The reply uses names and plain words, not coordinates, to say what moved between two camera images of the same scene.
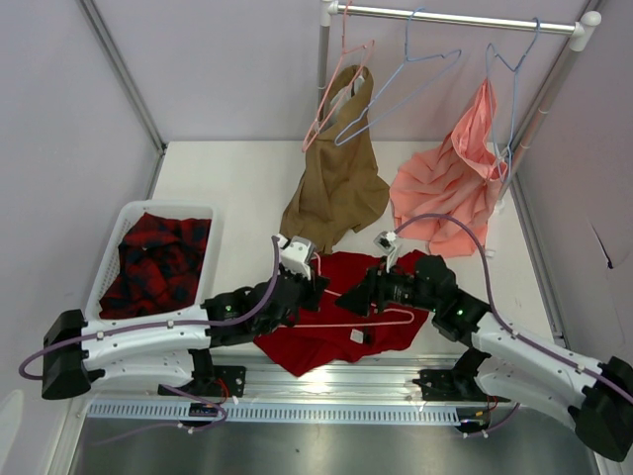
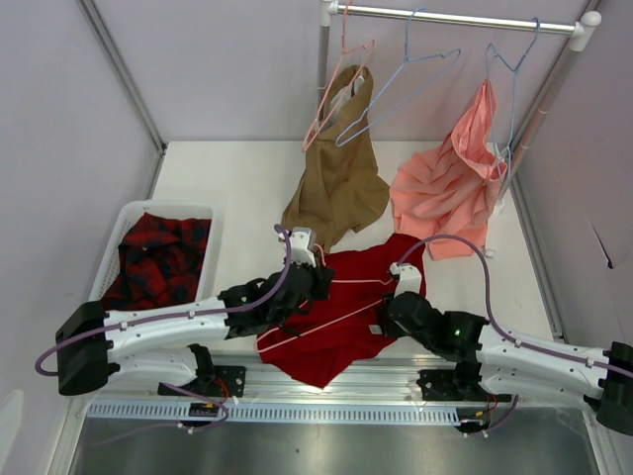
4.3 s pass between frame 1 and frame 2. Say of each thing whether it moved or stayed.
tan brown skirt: stayed
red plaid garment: stayed
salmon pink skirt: stayed
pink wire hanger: moved
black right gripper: moved
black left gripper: stayed
